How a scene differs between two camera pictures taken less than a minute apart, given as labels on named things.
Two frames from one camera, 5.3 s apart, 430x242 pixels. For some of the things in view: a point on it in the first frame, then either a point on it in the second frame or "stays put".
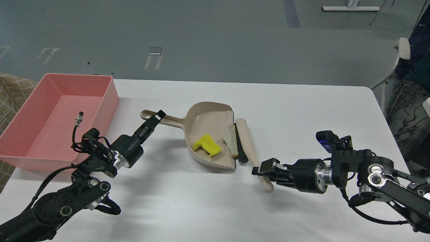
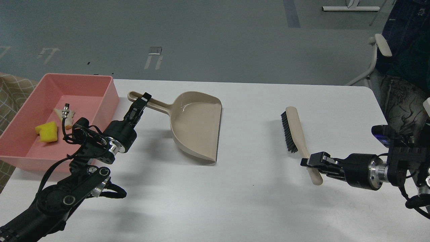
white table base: x=351 y=6 stays put
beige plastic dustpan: x=213 y=118 to x=195 y=119
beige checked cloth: x=15 y=91 stays put
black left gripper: x=127 y=150 to x=121 y=135
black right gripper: x=310 y=175 to x=366 y=170
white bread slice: x=230 y=138 to x=68 y=122
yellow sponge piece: x=208 y=144 to x=48 y=132
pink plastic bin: x=39 y=137 stays put
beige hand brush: x=247 y=152 to x=295 y=139
